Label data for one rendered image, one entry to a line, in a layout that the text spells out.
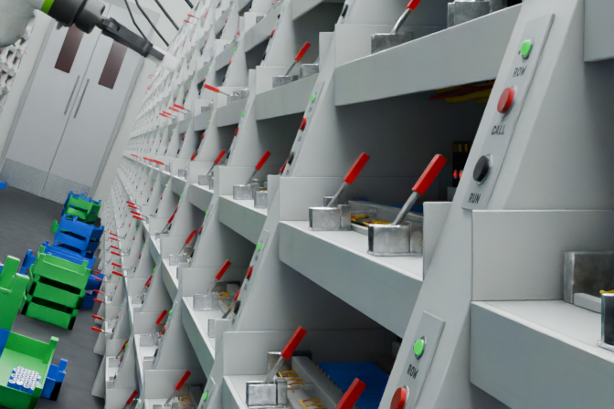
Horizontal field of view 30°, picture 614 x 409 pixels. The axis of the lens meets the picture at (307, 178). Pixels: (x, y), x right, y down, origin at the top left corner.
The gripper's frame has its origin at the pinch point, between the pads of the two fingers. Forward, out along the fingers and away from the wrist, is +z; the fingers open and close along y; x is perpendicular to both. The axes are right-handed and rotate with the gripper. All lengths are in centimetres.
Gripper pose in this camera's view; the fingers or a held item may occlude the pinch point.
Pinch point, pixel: (164, 59)
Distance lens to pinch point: 255.5
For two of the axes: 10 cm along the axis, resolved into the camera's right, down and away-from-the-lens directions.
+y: 1.8, 0.3, -9.8
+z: 8.5, 5.0, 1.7
